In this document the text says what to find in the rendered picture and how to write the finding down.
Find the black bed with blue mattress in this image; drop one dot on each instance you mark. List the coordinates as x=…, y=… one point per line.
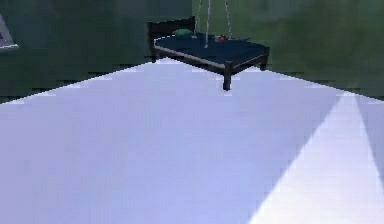
x=216, y=51

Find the small orange object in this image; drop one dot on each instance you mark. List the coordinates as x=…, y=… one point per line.
x=221, y=38

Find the green pillow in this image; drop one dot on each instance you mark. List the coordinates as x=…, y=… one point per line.
x=182, y=32

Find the grey window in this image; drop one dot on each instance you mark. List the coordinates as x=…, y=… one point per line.
x=4, y=38

